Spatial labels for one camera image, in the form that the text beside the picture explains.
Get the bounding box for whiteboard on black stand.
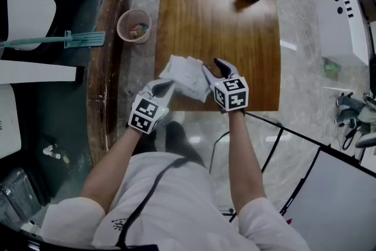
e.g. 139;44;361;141
245;110;376;251

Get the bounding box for person's right forearm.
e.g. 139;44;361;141
227;110;267;212

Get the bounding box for grey plastic wrapped bundle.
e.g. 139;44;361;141
0;167;42;224

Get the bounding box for person's black trousers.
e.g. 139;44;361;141
132;120;206;170

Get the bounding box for black shoulder strap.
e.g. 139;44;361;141
116;157;189;247

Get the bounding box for brown cabinet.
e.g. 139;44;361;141
360;0;376;21

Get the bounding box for teal flat mop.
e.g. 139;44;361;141
0;28;106;49

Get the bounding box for white partition panel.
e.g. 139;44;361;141
0;60;77;85

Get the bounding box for person's white shirt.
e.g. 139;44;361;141
39;151;311;251

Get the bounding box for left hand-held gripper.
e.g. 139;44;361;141
128;79;176;135

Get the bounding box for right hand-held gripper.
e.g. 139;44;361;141
202;58;250;112

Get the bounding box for white counter with holes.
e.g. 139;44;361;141
310;0;371;67

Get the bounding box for brown wooden plank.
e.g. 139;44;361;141
86;0;130;162

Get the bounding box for black glossy frame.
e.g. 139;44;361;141
0;223;159;251

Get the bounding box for pink waste basket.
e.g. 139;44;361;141
116;8;152;44

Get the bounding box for brown wooden table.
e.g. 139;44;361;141
155;0;282;112

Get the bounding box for white rounded appliance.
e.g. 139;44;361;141
0;83;22;159
0;0;56;51

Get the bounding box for black office chair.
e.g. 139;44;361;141
342;126;376;150

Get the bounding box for person's left forearm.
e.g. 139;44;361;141
79;126;144;212

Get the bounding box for white wet wipe pack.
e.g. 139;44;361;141
158;54;212;103

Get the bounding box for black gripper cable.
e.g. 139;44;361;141
209;129;231;176

